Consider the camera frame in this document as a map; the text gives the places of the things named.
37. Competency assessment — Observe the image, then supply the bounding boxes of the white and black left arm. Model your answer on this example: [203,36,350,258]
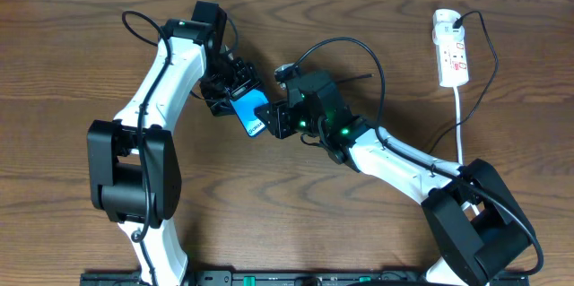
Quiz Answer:
[80,1,267,285]

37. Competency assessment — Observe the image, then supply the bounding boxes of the white power strip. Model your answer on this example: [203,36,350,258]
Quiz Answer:
[431,8,470,89]

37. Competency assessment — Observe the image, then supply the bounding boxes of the black charging cable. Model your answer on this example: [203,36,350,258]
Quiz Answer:
[334,10,500,156]

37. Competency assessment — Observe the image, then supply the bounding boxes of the white charger adapter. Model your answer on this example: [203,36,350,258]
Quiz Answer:
[432,22,465,46]

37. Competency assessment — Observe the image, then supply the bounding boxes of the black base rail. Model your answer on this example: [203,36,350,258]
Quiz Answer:
[79,271,530,286]

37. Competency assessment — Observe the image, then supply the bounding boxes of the blue Galaxy smartphone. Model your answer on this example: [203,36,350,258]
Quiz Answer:
[230,89,268,138]

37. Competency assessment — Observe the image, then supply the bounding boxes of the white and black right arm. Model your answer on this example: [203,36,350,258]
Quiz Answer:
[255,71,544,285]

